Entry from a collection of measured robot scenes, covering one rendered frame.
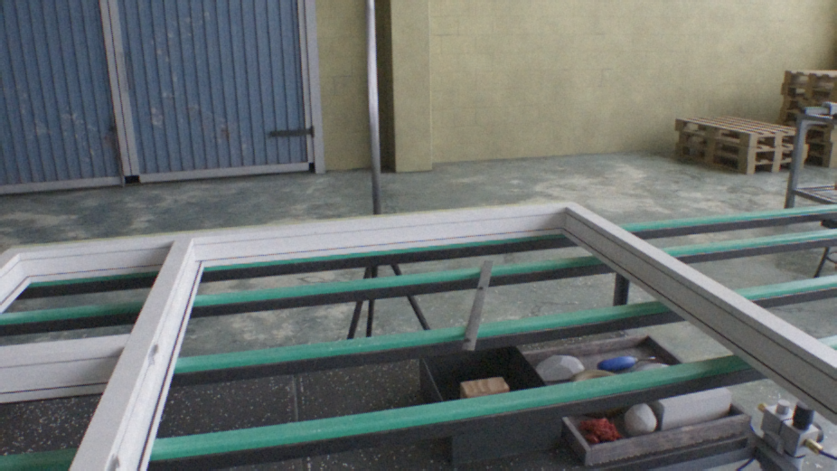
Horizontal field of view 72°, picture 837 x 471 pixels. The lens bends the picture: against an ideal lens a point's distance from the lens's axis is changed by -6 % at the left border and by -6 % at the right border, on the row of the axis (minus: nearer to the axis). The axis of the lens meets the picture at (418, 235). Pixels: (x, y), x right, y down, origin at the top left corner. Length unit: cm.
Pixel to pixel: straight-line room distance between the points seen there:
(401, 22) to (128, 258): 510
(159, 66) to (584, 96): 468
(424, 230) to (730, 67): 734
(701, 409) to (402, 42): 542
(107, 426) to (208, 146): 595
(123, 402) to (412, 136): 577
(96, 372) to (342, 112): 584
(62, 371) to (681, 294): 113
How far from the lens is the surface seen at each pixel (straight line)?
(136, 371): 100
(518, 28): 719
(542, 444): 132
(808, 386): 110
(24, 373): 115
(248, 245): 158
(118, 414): 90
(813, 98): 814
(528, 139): 734
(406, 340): 113
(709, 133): 747
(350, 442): 92
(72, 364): 112
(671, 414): 141
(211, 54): 665
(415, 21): 644
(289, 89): 663
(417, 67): 645
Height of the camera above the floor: 139
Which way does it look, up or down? 18 degrees down
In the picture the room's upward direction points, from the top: 1 degrees counter-clockwise
